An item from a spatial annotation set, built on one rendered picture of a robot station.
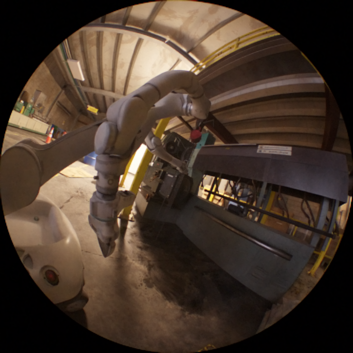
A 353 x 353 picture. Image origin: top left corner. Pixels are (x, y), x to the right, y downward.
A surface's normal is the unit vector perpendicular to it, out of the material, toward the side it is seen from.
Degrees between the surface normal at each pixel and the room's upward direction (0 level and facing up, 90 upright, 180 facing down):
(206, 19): 171
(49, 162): 90
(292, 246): 90
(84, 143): 90
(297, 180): 90
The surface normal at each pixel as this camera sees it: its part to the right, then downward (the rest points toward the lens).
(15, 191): 0.86, 0.34
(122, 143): 0.68, 0.65
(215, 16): -0.50, 0.86
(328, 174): -0.79, -0.35
